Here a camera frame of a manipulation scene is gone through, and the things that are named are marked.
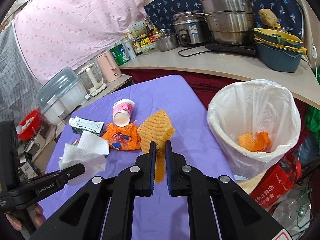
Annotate pink electric kettle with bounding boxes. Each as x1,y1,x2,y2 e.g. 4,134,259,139
96,51,122,83

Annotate white glass kettle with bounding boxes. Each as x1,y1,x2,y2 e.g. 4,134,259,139
78,63,107,97

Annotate orange mesh cloth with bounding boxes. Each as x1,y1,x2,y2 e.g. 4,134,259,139
137,109,175,183

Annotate green can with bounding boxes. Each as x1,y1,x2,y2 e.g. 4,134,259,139
110,44,130,66

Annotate steel rice cooker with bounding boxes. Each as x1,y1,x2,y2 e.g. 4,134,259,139
173,11,213,47

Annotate pink paper cup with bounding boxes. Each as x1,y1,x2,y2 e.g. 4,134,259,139
112,99,135,127

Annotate white trash bin bag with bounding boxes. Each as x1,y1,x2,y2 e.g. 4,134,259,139
207,79,302,180

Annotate red plastic basin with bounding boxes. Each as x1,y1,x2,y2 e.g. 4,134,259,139
18,109,40,141

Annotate white paper towel left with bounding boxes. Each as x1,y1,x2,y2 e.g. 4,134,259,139
59,131,109,186

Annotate white bottle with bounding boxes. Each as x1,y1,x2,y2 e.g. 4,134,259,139
122,37,136,59

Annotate orange plastic bag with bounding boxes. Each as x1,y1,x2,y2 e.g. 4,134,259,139
102,122,141,151

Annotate large steel steamer pot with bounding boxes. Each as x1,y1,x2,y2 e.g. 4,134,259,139
199,0,258,46

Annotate green white milk carton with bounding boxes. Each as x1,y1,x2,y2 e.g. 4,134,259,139
68,116,104,136

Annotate small steel bowl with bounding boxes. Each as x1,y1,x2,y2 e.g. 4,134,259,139
155,34,180,51

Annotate white blender cup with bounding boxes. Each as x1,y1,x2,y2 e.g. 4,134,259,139
48,95,67,121

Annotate blue yellow basin stack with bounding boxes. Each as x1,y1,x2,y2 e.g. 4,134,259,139
253,28,308,73

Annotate dark soy sauce bottle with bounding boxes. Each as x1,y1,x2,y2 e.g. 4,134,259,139
132,39,142,56

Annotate brown sponge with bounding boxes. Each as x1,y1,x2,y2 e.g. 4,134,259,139
258,8,278,27

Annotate black induction cooker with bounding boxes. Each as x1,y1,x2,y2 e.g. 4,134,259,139
205,41,258,56

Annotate white dish rack box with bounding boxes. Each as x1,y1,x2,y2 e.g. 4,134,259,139
37,68,87,125

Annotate person's left hand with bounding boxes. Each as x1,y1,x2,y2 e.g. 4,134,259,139
5,203,46,231

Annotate red shopping bag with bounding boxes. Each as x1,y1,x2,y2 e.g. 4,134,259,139
249,152,302,209

